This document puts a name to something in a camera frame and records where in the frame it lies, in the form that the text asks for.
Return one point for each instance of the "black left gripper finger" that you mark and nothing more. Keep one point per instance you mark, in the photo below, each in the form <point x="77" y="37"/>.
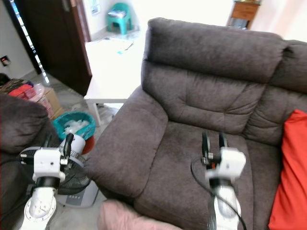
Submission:
<point x="69" y="143"/>
<point x="49" y="142"/>

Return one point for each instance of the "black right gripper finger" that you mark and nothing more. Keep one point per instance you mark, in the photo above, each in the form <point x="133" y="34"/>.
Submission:
<point x="222" y="143"/>
<point x="206" y="144"/>

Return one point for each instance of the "pink pillow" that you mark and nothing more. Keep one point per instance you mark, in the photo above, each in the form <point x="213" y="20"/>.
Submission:
<point x="120" y="218"/>

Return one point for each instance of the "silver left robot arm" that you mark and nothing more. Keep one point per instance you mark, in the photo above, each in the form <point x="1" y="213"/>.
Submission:
<point x="41" y="208"/>

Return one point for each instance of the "black and white floor fan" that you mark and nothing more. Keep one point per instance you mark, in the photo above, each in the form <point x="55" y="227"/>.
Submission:
<point x="76" y="184"/>

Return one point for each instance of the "brown sofa with round armrest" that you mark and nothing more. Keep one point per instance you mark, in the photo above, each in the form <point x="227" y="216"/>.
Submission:
<point x="24" y="124"/>

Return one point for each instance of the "brown recliner sofa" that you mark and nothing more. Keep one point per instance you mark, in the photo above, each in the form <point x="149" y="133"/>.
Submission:
<point x="211" y="96"/>

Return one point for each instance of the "red pillow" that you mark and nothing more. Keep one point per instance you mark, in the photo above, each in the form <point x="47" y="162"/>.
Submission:
<point x="292" y="172"/>

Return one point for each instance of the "teal mesh wastebasket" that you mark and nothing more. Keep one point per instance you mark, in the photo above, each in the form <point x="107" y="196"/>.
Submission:
<point x="74" y="124"/>

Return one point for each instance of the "cardboard box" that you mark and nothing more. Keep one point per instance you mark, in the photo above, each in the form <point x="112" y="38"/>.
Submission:
<point x="50" y="103"/>

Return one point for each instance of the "red package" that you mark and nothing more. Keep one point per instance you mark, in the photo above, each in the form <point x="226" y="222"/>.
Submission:
<point x="21" y="89"/>

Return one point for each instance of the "black bag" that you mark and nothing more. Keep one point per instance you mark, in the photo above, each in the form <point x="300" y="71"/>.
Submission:
<point x="4" y="79"/>

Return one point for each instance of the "white table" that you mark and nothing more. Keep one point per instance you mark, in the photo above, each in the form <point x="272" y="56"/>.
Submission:
<point x="115" y="67"/>

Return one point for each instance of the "dark brown door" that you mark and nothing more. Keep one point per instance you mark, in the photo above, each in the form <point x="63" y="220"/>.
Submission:
<point x="57" y="38"/>

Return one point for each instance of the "wooden cabinet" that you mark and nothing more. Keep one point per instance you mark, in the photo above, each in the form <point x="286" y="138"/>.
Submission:
<point x="243" y="12"/>

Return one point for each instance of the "teal plastic stool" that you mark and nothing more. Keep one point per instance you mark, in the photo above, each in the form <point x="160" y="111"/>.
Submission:
<point x="120" y="17"/>

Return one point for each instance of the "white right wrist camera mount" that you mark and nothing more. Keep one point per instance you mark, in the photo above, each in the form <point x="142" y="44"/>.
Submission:
<point x="230" y="163"/>

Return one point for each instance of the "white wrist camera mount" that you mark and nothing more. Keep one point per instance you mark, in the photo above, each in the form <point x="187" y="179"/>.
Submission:
<point x="230" y="163"/>
<point x="48" y="162"/>

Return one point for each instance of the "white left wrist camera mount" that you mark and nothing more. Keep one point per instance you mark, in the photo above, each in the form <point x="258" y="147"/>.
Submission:
<point x="48" y="162"/>

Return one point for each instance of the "wall socket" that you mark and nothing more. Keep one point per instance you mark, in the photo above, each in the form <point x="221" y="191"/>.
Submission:
<point x="5" y="60"/>

